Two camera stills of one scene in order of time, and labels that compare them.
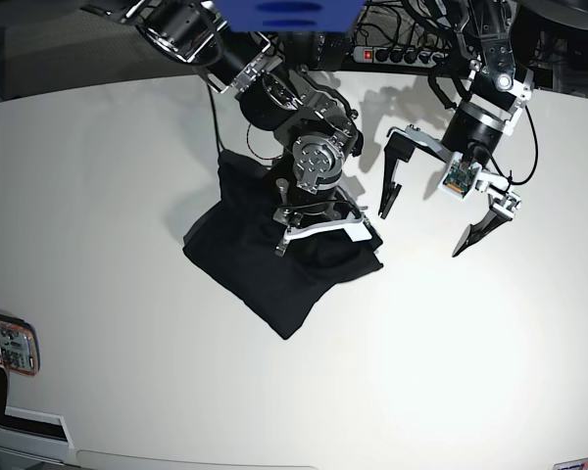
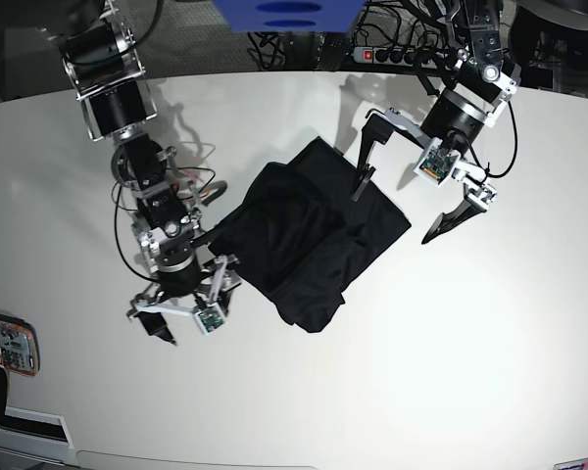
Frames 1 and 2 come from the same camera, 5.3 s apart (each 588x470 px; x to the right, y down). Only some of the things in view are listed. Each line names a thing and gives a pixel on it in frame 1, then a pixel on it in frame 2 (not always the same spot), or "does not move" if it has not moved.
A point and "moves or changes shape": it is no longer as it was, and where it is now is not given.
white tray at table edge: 37,436 does not move
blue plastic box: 289,16 does not move
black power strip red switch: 397,56 does not move
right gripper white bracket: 463,177 to 438,164
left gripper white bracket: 357,227 to 208,316
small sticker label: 586,463 does not move
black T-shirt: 234,244 moves or changes shape
